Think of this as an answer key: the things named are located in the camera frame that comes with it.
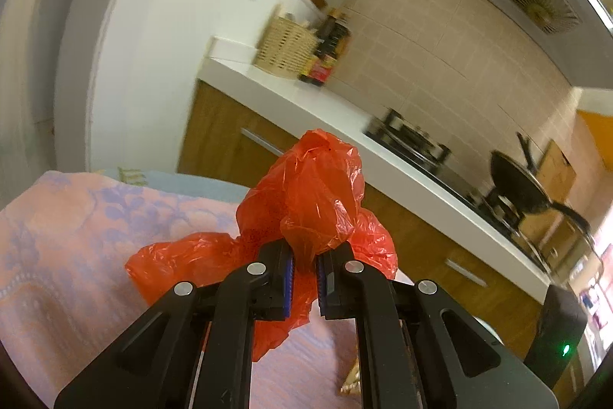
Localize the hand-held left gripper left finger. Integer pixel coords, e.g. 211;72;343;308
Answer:
54;241;294;409

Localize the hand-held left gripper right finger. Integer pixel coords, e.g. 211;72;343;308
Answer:
316;242;559;409

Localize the red plastic bag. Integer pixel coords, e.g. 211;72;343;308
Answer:
125;129;399;362

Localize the black frying pan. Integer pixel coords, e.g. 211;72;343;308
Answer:
489;150;592;237

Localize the wooden cutting board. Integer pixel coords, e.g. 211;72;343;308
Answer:
520;140;578;242

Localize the black gas stove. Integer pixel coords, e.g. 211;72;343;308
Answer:
364;108;551;271

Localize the purple printed blanket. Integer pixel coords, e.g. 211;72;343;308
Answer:
0;169;413;409

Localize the woven storage basket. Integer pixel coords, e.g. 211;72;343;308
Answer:
253;16;319;79

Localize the short metal cabinet handle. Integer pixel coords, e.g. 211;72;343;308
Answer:
445;260;489;287

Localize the long metal cabinet handle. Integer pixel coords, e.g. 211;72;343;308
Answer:
241;128;285;157

